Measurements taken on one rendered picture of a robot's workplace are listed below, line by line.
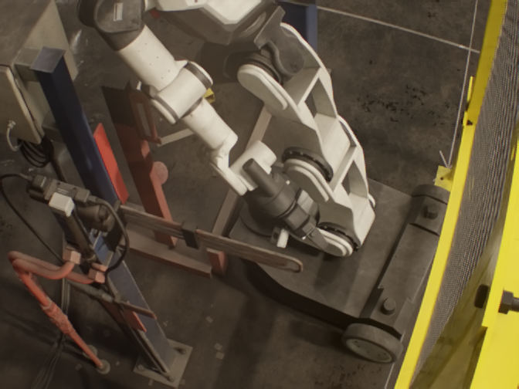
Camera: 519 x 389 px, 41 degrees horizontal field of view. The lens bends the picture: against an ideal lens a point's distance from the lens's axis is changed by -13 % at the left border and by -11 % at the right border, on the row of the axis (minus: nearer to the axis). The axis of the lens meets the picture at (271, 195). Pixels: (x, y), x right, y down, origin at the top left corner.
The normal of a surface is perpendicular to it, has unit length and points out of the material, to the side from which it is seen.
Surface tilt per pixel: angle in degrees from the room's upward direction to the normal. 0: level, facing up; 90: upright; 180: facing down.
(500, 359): 0
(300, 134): 90
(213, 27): 83
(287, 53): 57
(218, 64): 90
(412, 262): 0
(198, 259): 0
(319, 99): 90
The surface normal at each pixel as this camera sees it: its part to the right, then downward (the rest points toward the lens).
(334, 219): -0.45, 0.79
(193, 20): -0.04, 0.82
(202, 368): -0.04, -0.48
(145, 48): 0.52, 0.33
